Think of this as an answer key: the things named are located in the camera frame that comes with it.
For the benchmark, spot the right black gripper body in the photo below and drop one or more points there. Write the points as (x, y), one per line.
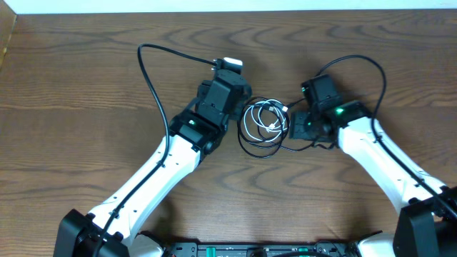
(302, 126)

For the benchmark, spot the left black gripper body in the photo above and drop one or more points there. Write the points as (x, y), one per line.
(232, 77)

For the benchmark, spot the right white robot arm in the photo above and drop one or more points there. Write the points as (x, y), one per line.
(426, 206)

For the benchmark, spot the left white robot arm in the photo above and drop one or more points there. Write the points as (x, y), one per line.
(110, 228)

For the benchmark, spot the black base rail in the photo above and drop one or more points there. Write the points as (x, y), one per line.
(193, 249)

